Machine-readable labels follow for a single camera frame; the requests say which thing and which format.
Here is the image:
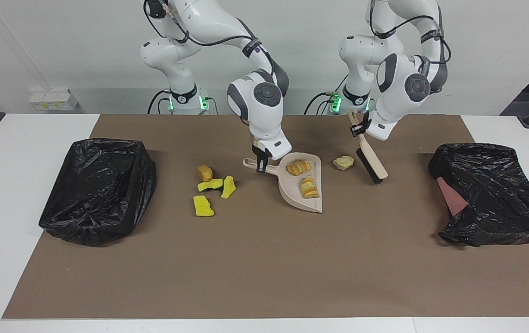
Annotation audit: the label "beige hand brush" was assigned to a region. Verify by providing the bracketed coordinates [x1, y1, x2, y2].
[348, 110, 389, 185]

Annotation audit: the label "striped croissant piece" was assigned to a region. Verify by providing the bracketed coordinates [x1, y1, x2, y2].
[286, 160, 313, 176]
[300, 175, 320, 199]

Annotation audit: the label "beige plastic dustpan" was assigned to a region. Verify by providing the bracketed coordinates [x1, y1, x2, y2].
[243, 152, 324, 214]

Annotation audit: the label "yellow green sponge piece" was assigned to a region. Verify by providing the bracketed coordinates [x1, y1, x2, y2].
[220, 175, 236, 199]

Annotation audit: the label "large yellow sponge piece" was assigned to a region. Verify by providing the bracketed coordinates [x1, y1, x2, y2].
[193, 195, 215, 217]

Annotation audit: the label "black trash bag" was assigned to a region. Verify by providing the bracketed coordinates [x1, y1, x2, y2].
[38, 138, 157, 247]
[428, 142, 529, 247]

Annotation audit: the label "brown table mat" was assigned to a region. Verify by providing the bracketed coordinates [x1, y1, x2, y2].
[3, 114, 529, 319]

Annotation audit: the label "pink box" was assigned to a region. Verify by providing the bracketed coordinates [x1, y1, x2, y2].
[436, 177, 469, 217]

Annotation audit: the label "black base power cables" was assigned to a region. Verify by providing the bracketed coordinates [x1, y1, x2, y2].
[148, 89, 218, 115]
[304, 92, 339, 115]

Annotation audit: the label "white wall socket box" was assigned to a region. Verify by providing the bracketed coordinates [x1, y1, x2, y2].
[28, 89, 80, 111]

